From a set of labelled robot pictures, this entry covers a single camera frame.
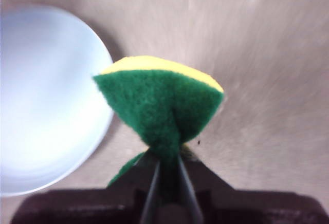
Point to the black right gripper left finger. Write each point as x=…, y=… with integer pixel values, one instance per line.
x=102, y=206

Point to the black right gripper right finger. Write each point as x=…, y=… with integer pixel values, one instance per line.
x=244, y=206

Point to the yellow and green sponge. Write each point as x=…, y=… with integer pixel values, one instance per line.
x=159, y=105

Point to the blue round plate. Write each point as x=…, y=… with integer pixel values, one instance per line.
x=48, y=98

